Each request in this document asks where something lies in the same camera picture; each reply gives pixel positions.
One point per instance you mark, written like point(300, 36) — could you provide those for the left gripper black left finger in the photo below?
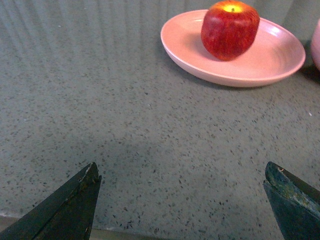
point(67, 214)

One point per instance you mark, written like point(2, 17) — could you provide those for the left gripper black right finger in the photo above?
point(295, 204)

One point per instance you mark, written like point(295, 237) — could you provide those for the pink plate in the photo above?
point(275, 54)

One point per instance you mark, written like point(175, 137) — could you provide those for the pink bowl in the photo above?
point(315, 46)

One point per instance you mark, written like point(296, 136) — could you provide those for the red apple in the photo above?
point(229, 29)

